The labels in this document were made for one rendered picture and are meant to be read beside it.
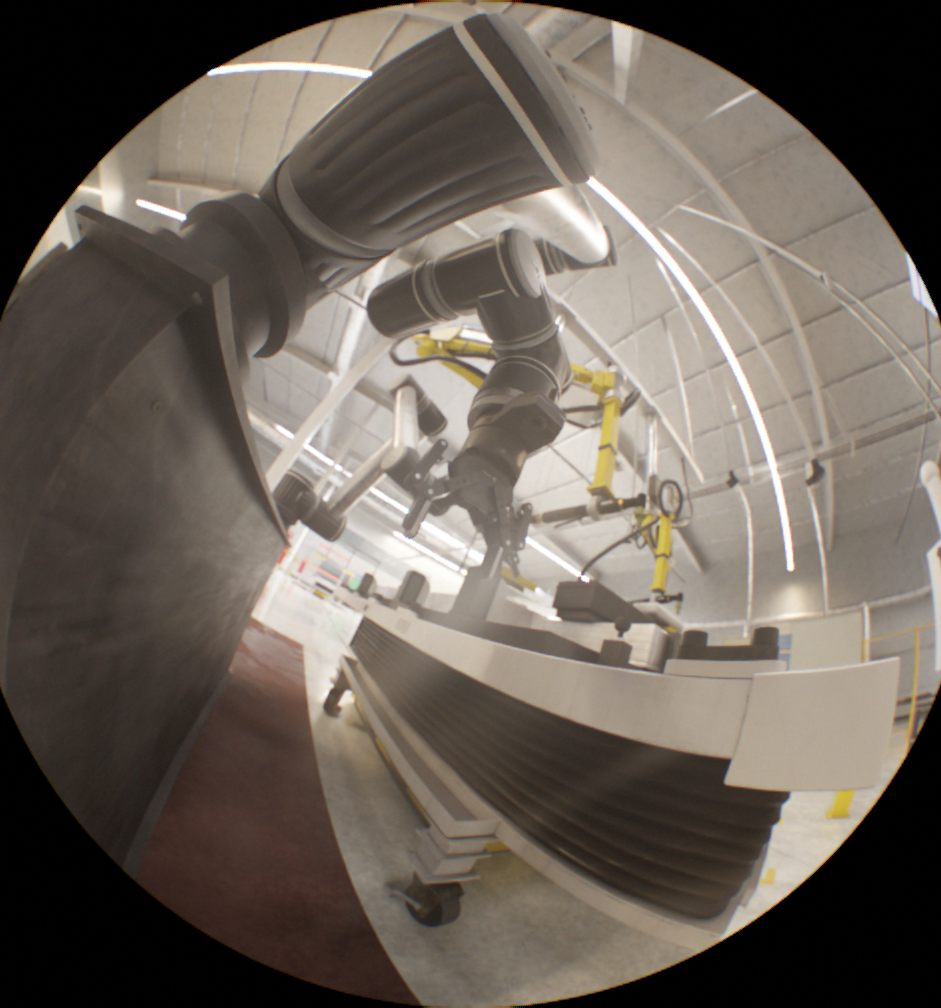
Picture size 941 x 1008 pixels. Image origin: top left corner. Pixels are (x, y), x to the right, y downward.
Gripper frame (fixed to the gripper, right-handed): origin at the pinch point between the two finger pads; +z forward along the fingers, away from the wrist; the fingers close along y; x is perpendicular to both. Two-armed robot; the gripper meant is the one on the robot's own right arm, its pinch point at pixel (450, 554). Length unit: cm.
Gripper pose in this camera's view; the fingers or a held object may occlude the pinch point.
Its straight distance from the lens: 30.4
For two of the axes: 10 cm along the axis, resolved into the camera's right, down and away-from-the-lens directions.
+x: 5.1, -2.1, -8.3
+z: -3.7, 8.2, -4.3
